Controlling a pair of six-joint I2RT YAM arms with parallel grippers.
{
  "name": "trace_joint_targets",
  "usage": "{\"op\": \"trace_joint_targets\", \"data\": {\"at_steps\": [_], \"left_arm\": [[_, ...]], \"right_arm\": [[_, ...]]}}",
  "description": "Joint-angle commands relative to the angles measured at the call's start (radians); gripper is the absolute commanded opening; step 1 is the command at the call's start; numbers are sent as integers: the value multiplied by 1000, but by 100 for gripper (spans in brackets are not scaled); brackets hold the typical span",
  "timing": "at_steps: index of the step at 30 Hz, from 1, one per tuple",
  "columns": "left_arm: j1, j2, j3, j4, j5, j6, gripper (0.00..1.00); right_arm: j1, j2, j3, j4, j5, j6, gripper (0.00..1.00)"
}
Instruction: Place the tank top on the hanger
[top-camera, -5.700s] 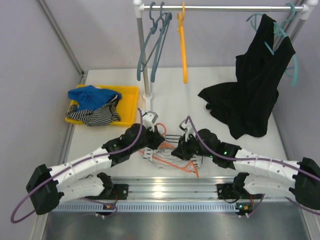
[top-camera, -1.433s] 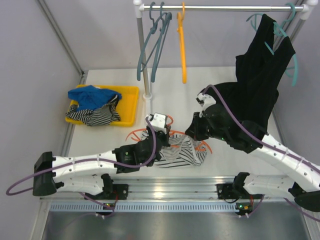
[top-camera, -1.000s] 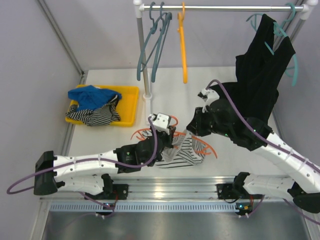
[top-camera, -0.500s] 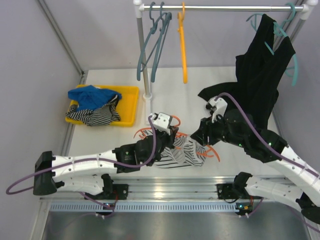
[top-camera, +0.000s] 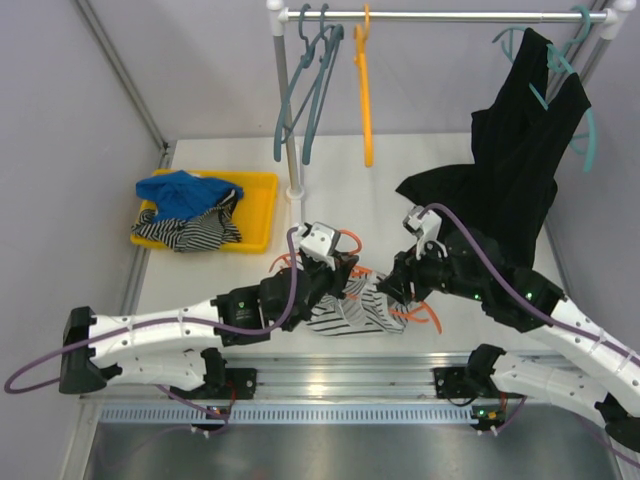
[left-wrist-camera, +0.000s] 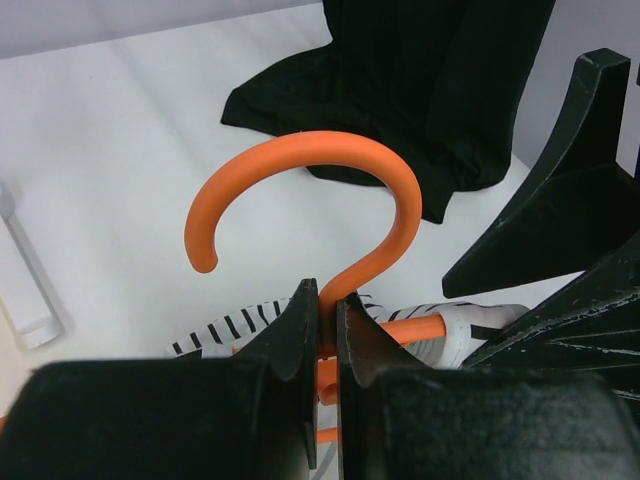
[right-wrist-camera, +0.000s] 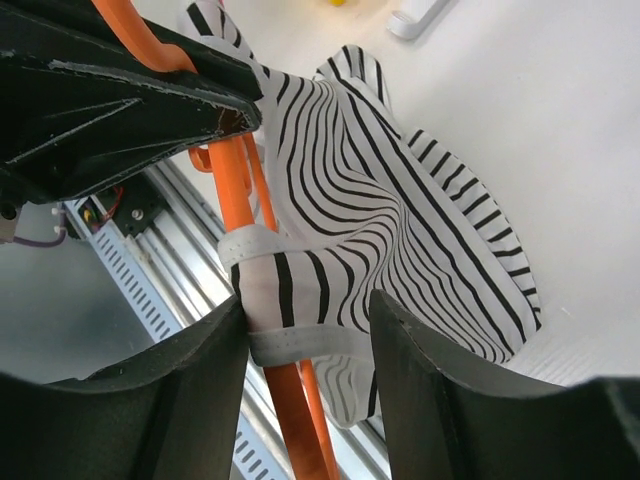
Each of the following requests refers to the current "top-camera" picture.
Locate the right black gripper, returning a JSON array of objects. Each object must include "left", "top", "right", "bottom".
[{"left": 377, "top": 233, "right": 486, "bottom": 304}]

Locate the orange hanger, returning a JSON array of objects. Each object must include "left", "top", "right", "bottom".
[{"left": 269, "top": 228, "right": 445, "bottom": 335}]

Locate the striped tank top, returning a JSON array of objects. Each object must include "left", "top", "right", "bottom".
[{"left": 305, "top": 269, "right": 407, "bottom": 337}]

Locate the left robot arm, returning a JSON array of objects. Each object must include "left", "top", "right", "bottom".
[{"left": 59, "top": 253, "right": 408, "bottom": 397}]

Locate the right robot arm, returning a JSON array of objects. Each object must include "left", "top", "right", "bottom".
[{"left": 382, "top": 226, "right": 639, "bottom": 451}]

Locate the black tank top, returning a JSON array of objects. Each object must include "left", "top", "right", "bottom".
[{"left": 396, "top": 28, "right": 591, "bottom": 267}]

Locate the blue-grey hanger left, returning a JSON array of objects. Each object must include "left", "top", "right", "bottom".
[{"left": 272, "top": 3, "right": 331, "bottom": 162}]

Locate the blue-grey hanger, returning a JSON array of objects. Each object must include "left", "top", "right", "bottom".
[
  {"left": 272, "top": 3, "right": 331, "bottom": 162},
  {"left": 301, "top": 4, "right": 344, "bottom": 166}
]

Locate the yellow hanger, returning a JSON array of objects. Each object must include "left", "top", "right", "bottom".
[{"left": 353, "top": 4, "right": 374, "bottom": 168}]

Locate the blue-grey hanger right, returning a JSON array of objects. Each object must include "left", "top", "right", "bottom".
[{"left": 301, "top": 4, "right": 344, "bottom": 166}]

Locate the teal hanger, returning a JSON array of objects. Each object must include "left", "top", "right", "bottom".
[{"left": 492, "top": 5, "right": 598, "bottom": 173}]

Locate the yellow plastic bin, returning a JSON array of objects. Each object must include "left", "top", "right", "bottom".
[{"left": 130, "top": 169, "right": 278, "bottom": 254}]

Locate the striped garment in bin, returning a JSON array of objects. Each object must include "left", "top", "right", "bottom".
[{"left": 131, "top": 190, "right": 242, "bottom": 253}]

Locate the blue garment in bin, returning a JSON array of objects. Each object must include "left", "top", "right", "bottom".
[{"left": 136, "top": 170, "right": 244, "bottom": 223}]

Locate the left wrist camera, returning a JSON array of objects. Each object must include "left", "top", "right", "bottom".
[{"left": 299, "top": 222, "right": 341, "bottom": 271}]

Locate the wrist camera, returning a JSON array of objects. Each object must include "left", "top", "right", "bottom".
[
  {"left": 299, "top": 222, "right": 341, "bottom": 271},
  {"left": 403, "top": 205, "right": 444, "bottom": 260}
]

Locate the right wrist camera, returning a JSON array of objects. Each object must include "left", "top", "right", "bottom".
[{"left": 403, "top": 205, "right": 444, "bottom": 260}]

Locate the aluminium table edge rail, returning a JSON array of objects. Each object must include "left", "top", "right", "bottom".
[{"left": 74, "top": 350, "right": 469, "bottom": 402}]

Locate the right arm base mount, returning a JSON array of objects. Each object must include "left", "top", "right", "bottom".
[{"left": 433, "top": 344, "right": 506, "bottom": 407}]

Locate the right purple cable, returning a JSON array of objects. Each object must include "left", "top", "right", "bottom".
[{"left": 417, "top": 202, "right": 640, "bottom": 371}]

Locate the purple cable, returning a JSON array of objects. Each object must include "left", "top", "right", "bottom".
[
  {"left": 417, "top": 202, "right": 640, "bottom": 371},
  {"left": 3, "top": 227, "right": 301, "bottom": 396}
]

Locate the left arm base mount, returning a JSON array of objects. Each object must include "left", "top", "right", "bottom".
[{"left": 170, "top": 348, "right": 257, "bottom": 400}]

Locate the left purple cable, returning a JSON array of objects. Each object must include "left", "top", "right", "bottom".
[{"left": 3, "top": 227, "right": 301, "bottom": 396}]

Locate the perforated cable tray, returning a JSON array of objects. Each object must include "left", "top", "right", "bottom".
[{"left": 99, "top": 404, "right": 506, "bottom": 428}]

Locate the clothes rack metal frame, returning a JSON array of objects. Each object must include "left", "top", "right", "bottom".
[{"left": 265, "top": 0, "right": 640, "bottom": 201}]

